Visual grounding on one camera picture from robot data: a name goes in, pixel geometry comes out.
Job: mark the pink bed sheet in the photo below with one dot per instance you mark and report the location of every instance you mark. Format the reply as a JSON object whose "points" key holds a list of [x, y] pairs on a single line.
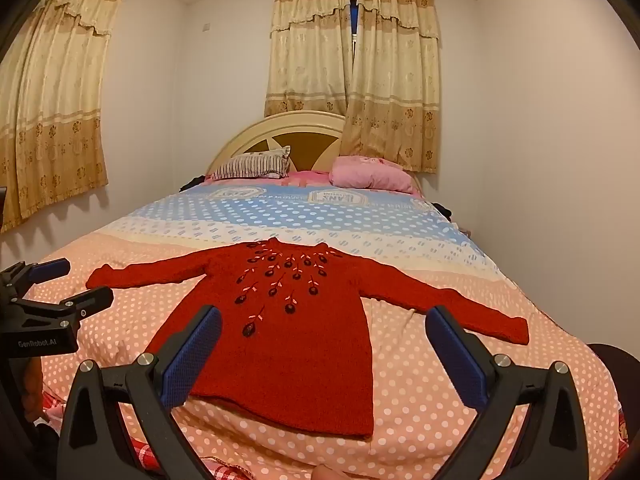
{"points": [[305, 177]]}

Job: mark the person's left hand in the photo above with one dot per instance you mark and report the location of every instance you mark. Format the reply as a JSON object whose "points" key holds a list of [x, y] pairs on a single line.
{"points": [[32, 385]]}

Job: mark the dark round table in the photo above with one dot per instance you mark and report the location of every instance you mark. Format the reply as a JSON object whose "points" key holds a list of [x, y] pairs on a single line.
{"points": [[612, 375]]}

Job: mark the pink pillow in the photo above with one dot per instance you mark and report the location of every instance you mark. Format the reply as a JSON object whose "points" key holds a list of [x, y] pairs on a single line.
{"points": [[365, 175]]}

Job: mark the red knitted sweater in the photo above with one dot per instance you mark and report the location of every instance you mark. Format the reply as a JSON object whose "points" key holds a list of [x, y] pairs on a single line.
{"points": [[300, 360]]}

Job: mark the window glass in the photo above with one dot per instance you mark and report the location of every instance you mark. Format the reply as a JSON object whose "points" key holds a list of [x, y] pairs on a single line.
{"points": [[355, 17]]}

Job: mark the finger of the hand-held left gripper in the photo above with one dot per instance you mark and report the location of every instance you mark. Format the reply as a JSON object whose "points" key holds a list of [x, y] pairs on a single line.
{"points": [[90, 300], [47, 270]]}

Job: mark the cream wooden headboard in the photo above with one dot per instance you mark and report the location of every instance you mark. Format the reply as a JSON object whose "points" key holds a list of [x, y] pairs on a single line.
{"points": [[280, 125]]}

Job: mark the polka dot quilt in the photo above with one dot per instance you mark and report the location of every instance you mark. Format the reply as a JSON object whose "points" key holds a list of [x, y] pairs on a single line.
{"points": [[300, 220]]}

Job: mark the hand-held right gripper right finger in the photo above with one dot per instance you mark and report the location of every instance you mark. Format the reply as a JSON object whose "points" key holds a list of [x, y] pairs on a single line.
{"points": [[460, 360]]}

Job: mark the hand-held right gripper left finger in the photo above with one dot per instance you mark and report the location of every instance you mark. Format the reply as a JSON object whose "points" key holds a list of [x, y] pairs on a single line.
{"points": [[195, 355]]}

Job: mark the striped pillow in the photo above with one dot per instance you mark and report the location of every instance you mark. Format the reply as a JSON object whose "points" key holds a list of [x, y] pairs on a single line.
{"points": [[250, 165]]}

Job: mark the dark cloth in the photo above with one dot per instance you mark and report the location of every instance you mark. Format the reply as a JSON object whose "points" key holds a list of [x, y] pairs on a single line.
{"points": [[442, 210]]}

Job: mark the beige floral curtain panel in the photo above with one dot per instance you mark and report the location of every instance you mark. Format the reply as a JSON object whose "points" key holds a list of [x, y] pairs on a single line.
{"points": [[395, 85], [305, 50]]}

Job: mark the beige side window curtain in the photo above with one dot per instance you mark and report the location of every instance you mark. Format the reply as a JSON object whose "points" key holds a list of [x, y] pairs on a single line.
{"points": [[55, 110]]}

